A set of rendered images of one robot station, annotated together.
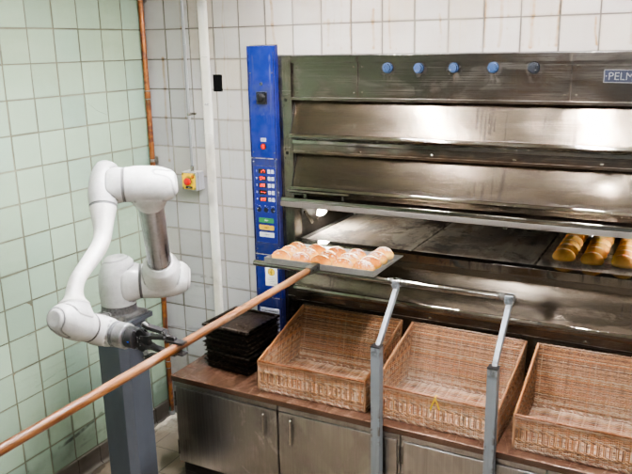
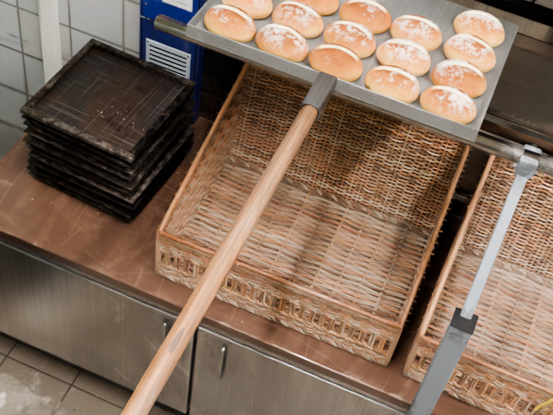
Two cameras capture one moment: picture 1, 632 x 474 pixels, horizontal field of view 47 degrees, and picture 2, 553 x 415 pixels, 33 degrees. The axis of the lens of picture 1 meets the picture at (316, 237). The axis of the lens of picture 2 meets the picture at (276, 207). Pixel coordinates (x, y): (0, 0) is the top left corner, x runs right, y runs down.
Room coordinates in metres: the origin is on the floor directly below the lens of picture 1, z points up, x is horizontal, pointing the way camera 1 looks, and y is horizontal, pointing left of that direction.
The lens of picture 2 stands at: (1.92, 0.34, 2.29)
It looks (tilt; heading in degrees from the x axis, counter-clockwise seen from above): 49 degrees down; 347
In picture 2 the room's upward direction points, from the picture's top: 11 degrees clockwise
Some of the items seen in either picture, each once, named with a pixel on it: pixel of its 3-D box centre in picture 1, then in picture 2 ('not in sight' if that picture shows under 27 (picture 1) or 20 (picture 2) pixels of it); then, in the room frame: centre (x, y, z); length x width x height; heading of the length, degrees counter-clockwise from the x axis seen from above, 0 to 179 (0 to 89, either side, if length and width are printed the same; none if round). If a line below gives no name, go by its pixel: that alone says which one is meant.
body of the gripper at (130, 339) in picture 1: (139, 339); not in sight; (2.31, 0.61, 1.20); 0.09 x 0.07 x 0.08; 62
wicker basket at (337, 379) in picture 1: (331, 354); (314, 205); (3.23, -0.06, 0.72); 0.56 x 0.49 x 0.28; 63
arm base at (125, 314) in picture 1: (116, 310); not in sight; (3.05, 0.89, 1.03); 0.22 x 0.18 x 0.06; 152
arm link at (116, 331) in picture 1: (122, 335); not in sight; (2.34, 0.67, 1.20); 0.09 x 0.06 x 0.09; 152
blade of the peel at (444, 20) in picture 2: (334, 256); (360, 25); (3.28, -0.08, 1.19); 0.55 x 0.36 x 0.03; 62
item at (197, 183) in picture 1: (192, 180); not in sight; (3.86, 0.65, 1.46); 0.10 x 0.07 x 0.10; 62
